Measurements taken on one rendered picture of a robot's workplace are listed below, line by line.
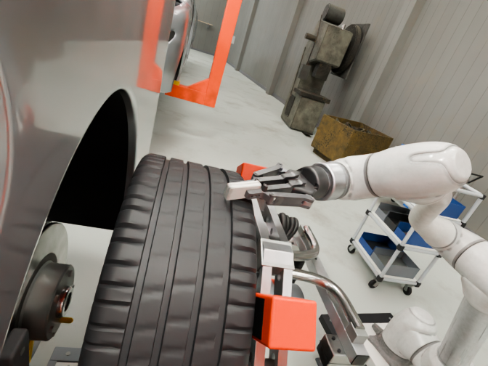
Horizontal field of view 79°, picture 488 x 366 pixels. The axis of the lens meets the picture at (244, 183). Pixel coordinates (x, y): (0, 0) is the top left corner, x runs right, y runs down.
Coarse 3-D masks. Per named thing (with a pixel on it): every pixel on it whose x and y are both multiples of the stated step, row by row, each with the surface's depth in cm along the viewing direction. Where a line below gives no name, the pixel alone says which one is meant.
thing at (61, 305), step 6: (66, 288) 62; (72, 288) 64; (60, 294) 60; (66, 294) 61; (72, 294) 65; (60, 300) 60; (66, 300) 62; (60, 306) 59; (66, 306) 64; (60, 312) 60; (66, 312) 63
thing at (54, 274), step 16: (48, 224) 60; (48, 240) 60; (64, 240) 71; (48, 256) 62; (64, 256) 73; (32, 272) 55; (48, 272) 59; (64, 272) 60; (32, 288) 56; (48, 288) 56; (32, 304) 55; (48, 304) 55; (16, 320) 52; (32, 320) 54; (48, 320) 56; (32, 336) 56; (48, 336) 58; (32, 352) 65
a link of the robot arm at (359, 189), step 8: (336, 160) 70; (344, 160) 69; (352, 160) 67; (360, 160) 66; (352, 168) 66; (360, 168) 65; (352, 176) 66; (360, 176) 65; (352, 184) 66; (360, 184) 65; (368, 184) 64; (352, 192) 67; (360, 192) 66; (368, 192) 65
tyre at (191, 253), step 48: (144, 192) 49; (192, 192) 53; (144, 240) 44; (192, 240) 46; (240, 240) 49; (144, 288) 41; (192, 288) 43; (240, 288) 45; (96, 336) 38; (144, 336) 39; (192, 336) 42; (240, 336) 43
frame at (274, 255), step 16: (256, 208) 66; (272, 208) 69; (256, 224) 61; (272, 224) 64; (256, 240) 59; (272, 240) 57; (272, 256) 54; (288, 256) 55; (256, 272) 55; (272, 272) 55; (288, 272) 54; (256, 288) 54; (288, 288) 53; (256, 352) 49; (272, 352) 52
